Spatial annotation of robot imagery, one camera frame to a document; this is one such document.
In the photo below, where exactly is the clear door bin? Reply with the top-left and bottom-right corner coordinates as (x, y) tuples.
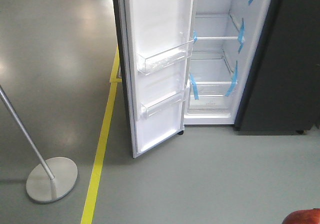
(136, 32), (198, 76)
(140, 85), (189, 119)

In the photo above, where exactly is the clear middle door bin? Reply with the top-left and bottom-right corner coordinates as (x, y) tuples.
(136, 32), (198, 76)

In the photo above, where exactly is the fridge door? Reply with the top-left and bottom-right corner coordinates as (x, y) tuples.
(113, 0), (196, 158)

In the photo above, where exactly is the red yellow apple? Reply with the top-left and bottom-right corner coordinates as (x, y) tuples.
(282, 208), (320, 224)

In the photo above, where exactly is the dark grey side-by-side fridge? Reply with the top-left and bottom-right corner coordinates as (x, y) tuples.
(184, 0), (320, 134)

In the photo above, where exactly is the clear lower door bin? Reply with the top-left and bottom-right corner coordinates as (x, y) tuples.
(140, 85), (189, 119)

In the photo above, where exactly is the silver floor lamp stand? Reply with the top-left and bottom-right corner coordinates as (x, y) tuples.
(0, 88), (78, 204)

